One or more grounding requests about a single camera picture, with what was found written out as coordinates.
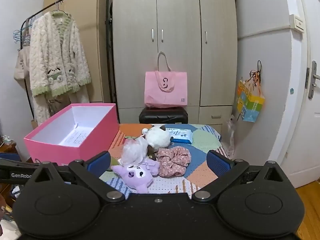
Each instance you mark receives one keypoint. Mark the grey wardrobe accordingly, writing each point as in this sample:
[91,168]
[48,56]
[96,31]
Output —
[180,42]

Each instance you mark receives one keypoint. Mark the white fluffy item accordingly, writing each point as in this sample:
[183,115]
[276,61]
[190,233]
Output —
[132,150]

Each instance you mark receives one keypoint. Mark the black metal clothes rack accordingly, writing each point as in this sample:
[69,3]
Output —
[108,42]

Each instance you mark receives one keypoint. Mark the pink floral scrunchie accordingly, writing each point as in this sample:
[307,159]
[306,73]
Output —
[172,161]

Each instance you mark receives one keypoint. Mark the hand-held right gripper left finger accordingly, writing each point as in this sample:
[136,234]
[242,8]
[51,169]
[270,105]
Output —
[98,160]

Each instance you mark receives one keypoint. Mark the colourful hanging bag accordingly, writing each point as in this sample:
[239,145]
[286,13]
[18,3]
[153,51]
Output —
[250,102]

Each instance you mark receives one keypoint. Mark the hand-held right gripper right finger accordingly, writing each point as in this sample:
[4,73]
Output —
[217,161]

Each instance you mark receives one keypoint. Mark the white brown plush cat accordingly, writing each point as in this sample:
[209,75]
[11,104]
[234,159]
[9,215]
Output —
[157,137]

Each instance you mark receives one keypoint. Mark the wooden nightstand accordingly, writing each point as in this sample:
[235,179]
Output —
[11,148]

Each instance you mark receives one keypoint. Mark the printed paper sheet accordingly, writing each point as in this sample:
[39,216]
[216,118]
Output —
[75,136]

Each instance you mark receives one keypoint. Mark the pink cardboard box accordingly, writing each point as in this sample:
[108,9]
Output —
[55,152]

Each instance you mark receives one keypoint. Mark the white door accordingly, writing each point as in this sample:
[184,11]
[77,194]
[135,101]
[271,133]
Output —
[307,130]

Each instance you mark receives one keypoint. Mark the cream canvas bag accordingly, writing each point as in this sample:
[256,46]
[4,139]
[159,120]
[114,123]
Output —
[21,65]

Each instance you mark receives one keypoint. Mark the purple plush toy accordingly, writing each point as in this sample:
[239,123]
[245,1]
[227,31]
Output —
[136,173]

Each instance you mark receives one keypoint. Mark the black suitcase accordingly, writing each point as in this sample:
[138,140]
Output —
[162,116]

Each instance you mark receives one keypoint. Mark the cream fluffy robe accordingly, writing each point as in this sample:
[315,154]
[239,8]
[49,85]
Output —
[57,60]

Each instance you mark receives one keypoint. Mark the blue wet wipes pack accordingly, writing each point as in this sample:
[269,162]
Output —
[181,133]

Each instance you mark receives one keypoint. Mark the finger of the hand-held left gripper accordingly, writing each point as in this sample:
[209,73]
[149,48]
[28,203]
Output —
[20,165]
[10,156]

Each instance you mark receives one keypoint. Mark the white light switch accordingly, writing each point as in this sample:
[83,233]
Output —
[297,22]

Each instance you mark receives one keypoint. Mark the pink tote bag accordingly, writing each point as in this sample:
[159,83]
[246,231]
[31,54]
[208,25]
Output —
[166,90]

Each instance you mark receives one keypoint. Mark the brown paper bag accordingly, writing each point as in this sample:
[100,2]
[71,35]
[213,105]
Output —
[33,124]

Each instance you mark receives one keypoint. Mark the beige tall cabinet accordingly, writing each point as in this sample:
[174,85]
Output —
[95,42]

